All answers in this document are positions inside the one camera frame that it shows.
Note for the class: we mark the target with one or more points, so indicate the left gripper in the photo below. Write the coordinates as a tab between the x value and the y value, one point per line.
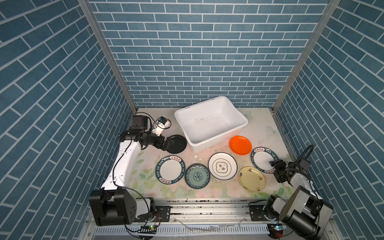
158	144

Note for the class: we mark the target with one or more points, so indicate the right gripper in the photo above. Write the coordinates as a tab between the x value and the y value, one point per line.
279	164

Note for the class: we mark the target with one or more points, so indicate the green rim plate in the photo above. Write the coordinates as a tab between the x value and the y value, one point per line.
170	170
262	158

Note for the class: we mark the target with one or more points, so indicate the white plate with emblem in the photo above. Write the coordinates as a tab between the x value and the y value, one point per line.
222	166

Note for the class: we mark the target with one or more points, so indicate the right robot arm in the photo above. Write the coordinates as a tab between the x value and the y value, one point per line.
305	212

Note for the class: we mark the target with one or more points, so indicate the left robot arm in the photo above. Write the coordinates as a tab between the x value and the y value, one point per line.
113	203

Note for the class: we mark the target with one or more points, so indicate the white plastic bin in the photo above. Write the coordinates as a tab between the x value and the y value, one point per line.
209	123

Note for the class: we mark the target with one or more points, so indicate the black round plate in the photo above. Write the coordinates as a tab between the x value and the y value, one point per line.
179	144

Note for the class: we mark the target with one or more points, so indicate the cream yellow plate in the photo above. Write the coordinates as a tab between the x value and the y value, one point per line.
251	179

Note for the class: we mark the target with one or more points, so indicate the orange round plate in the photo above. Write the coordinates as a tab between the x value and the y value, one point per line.
240	145

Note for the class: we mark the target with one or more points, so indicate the green patterned small plate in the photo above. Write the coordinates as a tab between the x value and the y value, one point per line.
197	176

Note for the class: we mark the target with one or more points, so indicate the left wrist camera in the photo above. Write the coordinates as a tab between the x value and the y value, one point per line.
160	124

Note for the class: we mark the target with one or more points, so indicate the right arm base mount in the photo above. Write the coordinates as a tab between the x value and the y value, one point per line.
257	213

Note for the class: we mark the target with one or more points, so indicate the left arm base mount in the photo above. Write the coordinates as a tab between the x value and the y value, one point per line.
161	212

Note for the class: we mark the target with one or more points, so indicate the aluminium rail frame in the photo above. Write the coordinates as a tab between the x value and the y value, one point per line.
193	220

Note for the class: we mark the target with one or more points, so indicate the left aluminium corner post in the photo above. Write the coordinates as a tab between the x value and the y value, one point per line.
92	20

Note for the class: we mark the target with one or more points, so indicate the aluminium corner post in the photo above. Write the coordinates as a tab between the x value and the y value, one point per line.
92	20
319	28

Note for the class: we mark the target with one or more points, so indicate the right aluminium corner post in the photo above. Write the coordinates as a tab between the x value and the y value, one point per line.
319	28

